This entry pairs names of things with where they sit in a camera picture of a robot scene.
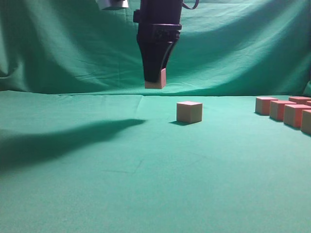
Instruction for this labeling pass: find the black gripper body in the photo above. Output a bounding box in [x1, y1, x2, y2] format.
[133, 0, 182, 44]

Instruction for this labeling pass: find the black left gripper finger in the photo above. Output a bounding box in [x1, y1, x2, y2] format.
[138, 42, 171, 83]

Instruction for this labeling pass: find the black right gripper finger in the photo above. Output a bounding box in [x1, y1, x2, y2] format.
[161, 41, 177, 69]

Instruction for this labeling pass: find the pink wooden cube placed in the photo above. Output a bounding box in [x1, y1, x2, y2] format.
[176, 101, 203, 124]
[145, 68, 166, 89]

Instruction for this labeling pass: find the green backdrop cloth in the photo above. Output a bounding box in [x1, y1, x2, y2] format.
[0, 0, 311, 96]

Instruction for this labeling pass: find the green table cloth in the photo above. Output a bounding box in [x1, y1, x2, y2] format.
[0, 91, 311, 233]

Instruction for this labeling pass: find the pink wooden cube rear column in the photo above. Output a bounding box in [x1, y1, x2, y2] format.
[289, 96, 311, 105]

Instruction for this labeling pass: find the black cable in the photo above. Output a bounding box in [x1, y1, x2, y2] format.
[182, 0, 200, 10]

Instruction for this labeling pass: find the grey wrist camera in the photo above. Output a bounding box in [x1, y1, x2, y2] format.
[96, 0, 129, 11]

